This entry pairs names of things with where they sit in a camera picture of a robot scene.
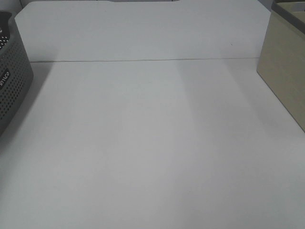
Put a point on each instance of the beige storage box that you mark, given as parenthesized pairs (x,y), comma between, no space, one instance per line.
(282,60)

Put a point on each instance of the grey perforated plastic basket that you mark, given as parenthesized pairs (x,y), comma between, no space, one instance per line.
(16,74)

